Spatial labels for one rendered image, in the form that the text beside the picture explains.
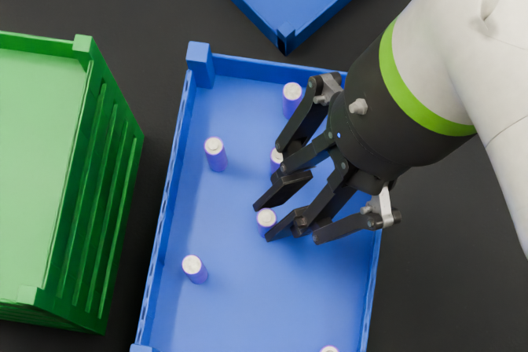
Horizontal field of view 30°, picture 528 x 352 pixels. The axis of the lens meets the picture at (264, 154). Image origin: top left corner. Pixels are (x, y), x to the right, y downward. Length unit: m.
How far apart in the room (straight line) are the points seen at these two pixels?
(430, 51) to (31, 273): 0.67
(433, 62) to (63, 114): 0.66
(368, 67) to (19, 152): 0.61
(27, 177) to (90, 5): 0.48
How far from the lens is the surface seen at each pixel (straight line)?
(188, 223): 0.95
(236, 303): 0.94
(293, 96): 0.91
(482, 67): 0.55
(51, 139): 1.16
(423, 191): 1.46
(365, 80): 0.65
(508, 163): 0.55
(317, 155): 0.78
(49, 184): 1.15
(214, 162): 0.92
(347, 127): 0.69
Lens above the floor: 1.41
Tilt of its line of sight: 75 degrees down
